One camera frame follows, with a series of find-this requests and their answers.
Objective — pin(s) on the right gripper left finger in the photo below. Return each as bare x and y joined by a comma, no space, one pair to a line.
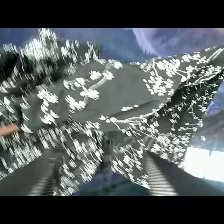
36,178

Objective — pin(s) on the black white-flowered garment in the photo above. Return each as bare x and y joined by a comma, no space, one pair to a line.
110,100

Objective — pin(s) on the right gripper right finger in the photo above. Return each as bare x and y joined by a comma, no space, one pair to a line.
170,180

